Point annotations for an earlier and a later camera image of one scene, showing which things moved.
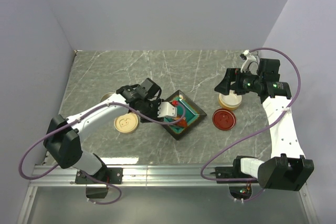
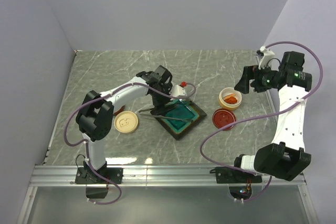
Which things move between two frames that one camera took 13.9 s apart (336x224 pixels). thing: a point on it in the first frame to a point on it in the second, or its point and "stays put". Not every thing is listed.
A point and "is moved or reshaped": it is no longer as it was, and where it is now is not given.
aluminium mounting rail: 58,176 stays put
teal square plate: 189,115 stays put
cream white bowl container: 230,102 stays put
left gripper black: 154,116 to 159,106
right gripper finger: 223,87 to 243,85
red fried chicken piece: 182,123 to 231,100
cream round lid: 126,123 stays put
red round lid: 223,119 stays put
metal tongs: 163,124 is moved or reshaped
